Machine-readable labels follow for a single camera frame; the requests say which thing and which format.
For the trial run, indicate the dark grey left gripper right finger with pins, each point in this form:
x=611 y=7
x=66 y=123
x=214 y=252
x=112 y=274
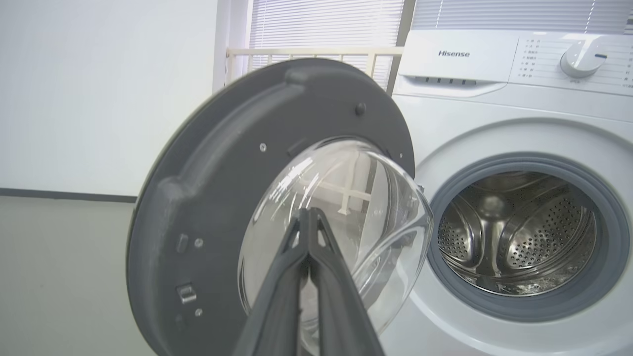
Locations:
x=339 y=311

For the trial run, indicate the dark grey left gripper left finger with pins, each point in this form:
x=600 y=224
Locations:
x=279 y=306

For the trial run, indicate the dark grey round washer door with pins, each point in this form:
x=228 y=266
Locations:
x=207 y=198

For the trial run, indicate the white Hisense washing machine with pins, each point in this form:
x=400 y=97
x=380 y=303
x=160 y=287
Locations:
x=474 y=123

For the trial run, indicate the grey rubber door gasket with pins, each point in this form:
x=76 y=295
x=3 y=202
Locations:
x=610 y=237

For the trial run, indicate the steel perforated washer drum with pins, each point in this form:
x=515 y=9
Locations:
x=524 y=237

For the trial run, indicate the white wooden rack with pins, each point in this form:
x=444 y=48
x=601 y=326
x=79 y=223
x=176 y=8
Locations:
x=316 y=51

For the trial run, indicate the white detergent drawer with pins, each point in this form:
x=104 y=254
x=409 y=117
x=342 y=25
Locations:
x=455 y=57

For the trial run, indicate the white window blind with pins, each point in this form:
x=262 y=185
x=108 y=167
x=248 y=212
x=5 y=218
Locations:
x=326 y=24
x=519 y=15

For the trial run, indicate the white washer control knob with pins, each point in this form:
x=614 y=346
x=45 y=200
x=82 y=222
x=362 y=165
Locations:
x=582 y=59

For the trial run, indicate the beige window frame post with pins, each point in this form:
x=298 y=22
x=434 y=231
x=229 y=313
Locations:
x=401 y=29

